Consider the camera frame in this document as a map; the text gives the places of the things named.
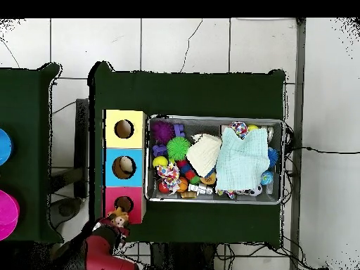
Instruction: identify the wooden three-hole sorting box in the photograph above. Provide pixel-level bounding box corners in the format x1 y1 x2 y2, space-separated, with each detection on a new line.
101 108 148 226

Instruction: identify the green spiky puffer ball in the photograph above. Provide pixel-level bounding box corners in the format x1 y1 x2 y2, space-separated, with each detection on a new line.
166 136 192 162

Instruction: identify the dark green table cloth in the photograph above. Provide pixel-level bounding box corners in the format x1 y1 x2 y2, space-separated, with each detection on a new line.
0 63 64 244
88 60 288 248

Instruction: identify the purple knobbly rubber ball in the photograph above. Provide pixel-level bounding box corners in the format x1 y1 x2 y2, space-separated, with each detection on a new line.
150 120 176 145

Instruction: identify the magenta round bowl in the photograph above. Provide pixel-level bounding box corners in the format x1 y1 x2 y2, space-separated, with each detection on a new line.
0 188 21 242

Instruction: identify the silver wire mesh bin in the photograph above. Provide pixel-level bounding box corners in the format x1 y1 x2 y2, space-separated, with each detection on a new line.
144 113 288 205

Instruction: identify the thin black floor cable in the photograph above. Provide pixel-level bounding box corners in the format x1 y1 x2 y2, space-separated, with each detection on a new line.
292 145 360 155

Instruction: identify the multicoloured fuzzy caterpillar toy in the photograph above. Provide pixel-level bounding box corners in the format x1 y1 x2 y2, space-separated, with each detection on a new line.
176 159 202 186

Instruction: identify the yellow smooth ball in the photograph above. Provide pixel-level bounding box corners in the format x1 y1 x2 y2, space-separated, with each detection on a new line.
152 155 169 169

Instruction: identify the mint green muslin cloth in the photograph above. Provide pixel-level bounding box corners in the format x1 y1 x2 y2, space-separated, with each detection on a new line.
214 127 271 193

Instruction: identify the blue round bowl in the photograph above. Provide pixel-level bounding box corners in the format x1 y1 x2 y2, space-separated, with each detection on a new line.
0 128 14 167

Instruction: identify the small orange basketball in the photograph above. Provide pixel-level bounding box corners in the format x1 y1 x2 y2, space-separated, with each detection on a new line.
176 176 189 193

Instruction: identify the colourful crumpled cloth ball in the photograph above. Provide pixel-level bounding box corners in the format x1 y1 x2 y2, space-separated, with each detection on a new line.
156 162 181 195
229 121 249 139

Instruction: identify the cream muslin cloth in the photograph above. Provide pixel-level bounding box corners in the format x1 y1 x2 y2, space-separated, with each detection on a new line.
185 133 223 179

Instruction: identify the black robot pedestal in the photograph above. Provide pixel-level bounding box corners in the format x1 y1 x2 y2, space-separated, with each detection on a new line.
150 242 217 270

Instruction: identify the small brown plush doll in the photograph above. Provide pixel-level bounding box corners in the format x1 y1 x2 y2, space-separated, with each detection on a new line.
105 206 131 229

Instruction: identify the beige round toy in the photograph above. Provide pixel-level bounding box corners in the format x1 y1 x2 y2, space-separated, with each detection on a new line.
119 156 135 173

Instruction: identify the purple plastic block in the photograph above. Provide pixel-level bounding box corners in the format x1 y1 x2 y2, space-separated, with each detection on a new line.
152 143 168 158

